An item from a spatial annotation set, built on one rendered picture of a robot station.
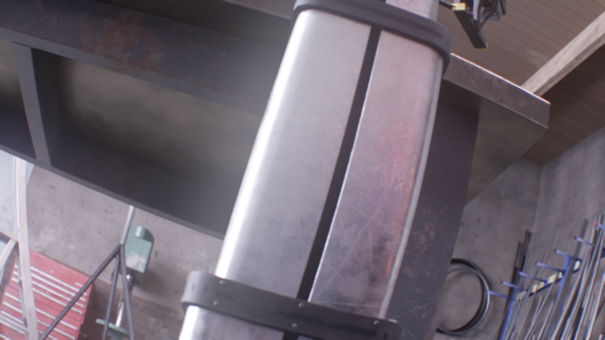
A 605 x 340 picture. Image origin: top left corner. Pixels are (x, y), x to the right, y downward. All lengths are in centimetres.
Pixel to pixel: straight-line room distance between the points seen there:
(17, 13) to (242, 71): 36
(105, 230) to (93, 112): 458
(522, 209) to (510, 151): 574
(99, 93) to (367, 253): 88
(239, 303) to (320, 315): 5
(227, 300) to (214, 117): 80
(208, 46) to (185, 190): 57
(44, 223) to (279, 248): 554
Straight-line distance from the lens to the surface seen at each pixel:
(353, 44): 62
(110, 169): 159
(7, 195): 622
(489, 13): 120
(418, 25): 64
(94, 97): 141
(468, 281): 650
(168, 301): 592
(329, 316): 54
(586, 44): 466
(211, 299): 53
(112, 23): 108
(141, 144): 152
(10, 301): 547
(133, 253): 532
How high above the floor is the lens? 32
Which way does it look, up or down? 22 degrees up
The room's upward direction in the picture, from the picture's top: 17 degrees clockwise
